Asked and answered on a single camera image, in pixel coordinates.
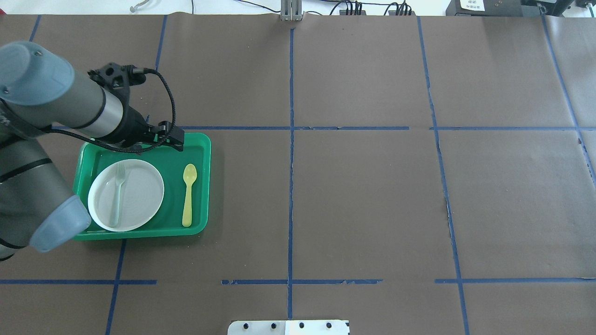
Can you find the black cable connector block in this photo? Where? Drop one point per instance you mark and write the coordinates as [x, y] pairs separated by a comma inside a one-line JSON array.
[[399, 9], [352, 8]]

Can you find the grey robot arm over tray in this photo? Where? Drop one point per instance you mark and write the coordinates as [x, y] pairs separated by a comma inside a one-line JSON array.
[[42, 93]]

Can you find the aluminium frame post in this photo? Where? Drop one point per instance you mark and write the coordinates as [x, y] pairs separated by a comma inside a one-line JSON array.
[[291, 10]]

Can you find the pale green plastic fork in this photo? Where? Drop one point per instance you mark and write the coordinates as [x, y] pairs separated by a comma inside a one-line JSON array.
[[120, 179]]

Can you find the yellow plastic spoon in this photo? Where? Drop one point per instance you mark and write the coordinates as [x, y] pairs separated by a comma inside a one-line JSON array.
[[189, 177]]

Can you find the black box with label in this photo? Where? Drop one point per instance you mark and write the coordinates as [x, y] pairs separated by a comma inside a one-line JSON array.
[[491, 8]]

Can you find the left black cable connector block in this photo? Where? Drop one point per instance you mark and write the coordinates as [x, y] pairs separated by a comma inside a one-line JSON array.
[[352, 8]]

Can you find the white round plate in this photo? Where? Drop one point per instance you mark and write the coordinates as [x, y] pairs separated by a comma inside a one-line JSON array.
[[142, 196]]

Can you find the green plastic tray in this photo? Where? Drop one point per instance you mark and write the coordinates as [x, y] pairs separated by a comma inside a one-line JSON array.
[[170, 163]]

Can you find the right black cable connector block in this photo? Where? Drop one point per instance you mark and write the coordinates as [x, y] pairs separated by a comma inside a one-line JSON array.
[[399, 9]]

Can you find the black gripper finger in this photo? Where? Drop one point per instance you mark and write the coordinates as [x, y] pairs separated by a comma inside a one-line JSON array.
[[174, 143], [167, 129]]

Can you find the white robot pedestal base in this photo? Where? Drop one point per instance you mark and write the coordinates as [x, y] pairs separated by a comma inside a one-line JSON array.
[[290, 327]]

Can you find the black gripper body over tray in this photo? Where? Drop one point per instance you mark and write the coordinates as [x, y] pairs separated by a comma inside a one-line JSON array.
[[133, 125]]

